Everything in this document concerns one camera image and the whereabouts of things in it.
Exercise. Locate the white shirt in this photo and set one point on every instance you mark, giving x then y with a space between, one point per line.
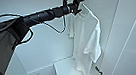
84 38

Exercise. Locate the white wardrobe door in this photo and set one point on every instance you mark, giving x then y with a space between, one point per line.
130 33

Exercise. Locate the white wardrobe carcass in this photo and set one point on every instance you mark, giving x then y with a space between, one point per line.
44 43

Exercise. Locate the small black wardrobe hinge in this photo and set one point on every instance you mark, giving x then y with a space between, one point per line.
98 70

